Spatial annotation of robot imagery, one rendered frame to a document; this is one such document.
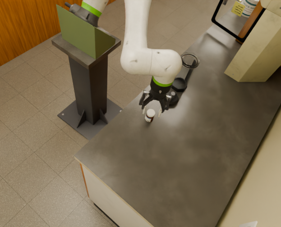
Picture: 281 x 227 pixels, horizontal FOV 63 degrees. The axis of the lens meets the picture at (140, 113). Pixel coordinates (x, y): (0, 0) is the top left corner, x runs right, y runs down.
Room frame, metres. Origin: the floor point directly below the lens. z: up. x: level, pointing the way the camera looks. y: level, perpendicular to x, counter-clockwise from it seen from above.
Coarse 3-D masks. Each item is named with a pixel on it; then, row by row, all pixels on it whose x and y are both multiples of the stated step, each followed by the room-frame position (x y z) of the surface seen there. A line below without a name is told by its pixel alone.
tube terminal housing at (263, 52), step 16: (272, 0) 1.16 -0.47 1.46; (272, 16) 1.14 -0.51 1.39; (256, 32) 1.15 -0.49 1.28; (272, 32) 1.12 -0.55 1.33; (240, 48) 1.16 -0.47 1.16; (256, 48) 1.13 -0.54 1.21; (272, 48) 1.13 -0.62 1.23; (240, 64) 1.14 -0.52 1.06; (256, 64) 1.12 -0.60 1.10; (272, 64) 1.16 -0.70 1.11; (240, 80) 1.12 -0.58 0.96; (256, 80) 1.15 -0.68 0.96
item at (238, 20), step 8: (232, 0) 1.57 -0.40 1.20; (240, 0) 1.54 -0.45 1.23; (248, 0) 1.52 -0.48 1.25; (256, 0) 1.49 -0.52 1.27; (224, 8) 1.58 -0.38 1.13; (232, 8) 1.55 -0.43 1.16; (240, 8) 1.53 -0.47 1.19; (248, 8) 1.50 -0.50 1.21; (256, 8) 1.48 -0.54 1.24; (216, 16) 1.60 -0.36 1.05; (224, 16) 1.57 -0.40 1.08; (232, 16) 1.54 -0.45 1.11; (240, 16) 1.51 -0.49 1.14; (248, 16) 1.49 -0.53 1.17; (256, 16) 1.46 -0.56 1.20; (224, 24) 1.55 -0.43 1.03; (232, 24) 1.52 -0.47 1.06; (240, 24) 1.50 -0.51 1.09; (248, 24) 1.47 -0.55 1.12; (240, 32) 1.48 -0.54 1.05
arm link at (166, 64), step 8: (152, 56) 0.63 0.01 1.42; (160, 56) 0.64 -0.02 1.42; (168, 56) 0.65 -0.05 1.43; (176, 56) 0.66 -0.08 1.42; (152, 64) 0.61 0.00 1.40; (160, 64) 0.61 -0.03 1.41; (168, 64) 0.62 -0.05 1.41; (176, 64) 0.63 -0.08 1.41; (152, 72) 0.60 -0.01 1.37; (160, 72) 0.60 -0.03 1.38; (168, 72) 0.61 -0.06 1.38; (176, 72) 0.62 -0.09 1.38; (160, 80) 0.62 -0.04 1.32; (168, 80) 0.62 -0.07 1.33
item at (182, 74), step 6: (186, 54) 0.99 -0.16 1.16; (192, 54) 0.99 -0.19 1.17; (186, 60) 0.99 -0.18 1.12; (192, 60) 0.99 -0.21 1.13; (198, 60) 0.96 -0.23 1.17; (192, 66) 0.90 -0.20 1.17; (180, 72) 0.91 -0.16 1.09; (186, 72) 0.91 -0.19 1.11; (192, 72) 0.92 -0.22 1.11; (180, 78) 0.91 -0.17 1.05; (186, 78) 0.91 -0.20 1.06; (174, 84) 0.92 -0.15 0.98; (180, 84) 0.91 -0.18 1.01; (186, 84) 0.92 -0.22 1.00
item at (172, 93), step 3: (168, 93) 0.84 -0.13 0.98; (171, 93) 0.83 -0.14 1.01; (174, 93) 0.83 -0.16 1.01; (174, 96) 0.82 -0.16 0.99; (177, 96) 0.84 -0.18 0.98; (165, 99) 0.80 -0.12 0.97; (171, 99) 0.81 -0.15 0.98; (174, 99) 0.81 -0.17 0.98; (177, 99) 0.82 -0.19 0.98; (171, 102) 0.79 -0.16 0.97; (174, 102) 0.79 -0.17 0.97; (177, 102) 0.81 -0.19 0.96
